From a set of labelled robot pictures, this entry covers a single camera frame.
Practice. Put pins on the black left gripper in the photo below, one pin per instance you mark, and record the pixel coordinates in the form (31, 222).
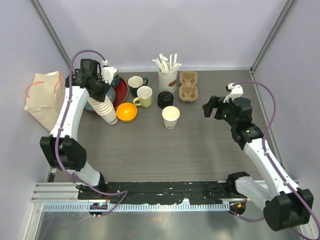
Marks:
(98, 78)

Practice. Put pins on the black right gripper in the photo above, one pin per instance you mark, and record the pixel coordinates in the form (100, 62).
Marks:
(215, 102)

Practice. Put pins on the stack of white paper cups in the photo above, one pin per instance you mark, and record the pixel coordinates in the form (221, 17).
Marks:
(105, 110)

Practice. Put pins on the white paper cup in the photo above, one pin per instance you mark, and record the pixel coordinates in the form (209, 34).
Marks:
(170, 115)

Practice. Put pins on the stack of black lids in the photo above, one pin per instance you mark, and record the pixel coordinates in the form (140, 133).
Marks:
(165, 99)

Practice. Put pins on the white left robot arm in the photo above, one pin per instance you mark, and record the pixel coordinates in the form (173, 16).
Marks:
(88, 83)

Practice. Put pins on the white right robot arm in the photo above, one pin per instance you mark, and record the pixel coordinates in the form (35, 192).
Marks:
(283, 203)

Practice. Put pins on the cardboard cup carrier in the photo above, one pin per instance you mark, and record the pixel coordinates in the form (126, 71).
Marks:
(188, 91)

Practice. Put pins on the blue-grey plate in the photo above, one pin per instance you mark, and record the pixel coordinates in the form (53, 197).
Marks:
(111, 95)

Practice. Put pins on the red round tray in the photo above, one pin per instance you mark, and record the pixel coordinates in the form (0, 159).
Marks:
(121, 91)

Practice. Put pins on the dark green mug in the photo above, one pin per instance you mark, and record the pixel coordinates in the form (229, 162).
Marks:
(135, 82)

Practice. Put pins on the white straw holder cup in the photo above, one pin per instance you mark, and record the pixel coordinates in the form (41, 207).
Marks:
(167, 82)

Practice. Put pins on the brown paper bag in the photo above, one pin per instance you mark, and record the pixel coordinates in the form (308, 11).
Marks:
(45, 97)

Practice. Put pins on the orange bowl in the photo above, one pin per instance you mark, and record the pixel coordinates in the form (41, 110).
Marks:
(127, 112)

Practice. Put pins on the pale green mug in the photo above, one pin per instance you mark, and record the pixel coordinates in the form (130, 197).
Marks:
(144, 97)

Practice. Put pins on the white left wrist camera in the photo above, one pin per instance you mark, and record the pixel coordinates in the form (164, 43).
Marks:
(108, 73)

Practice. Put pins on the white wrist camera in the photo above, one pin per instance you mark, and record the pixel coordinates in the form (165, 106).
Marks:
(235, 91)
(108, 73)

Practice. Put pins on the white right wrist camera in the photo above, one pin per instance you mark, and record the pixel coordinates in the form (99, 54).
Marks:
(235, 91)

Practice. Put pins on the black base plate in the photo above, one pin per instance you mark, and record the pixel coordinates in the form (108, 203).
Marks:
(173, 192)

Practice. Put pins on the slotted cable duct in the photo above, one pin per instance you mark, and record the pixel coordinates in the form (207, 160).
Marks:
(89, 207)

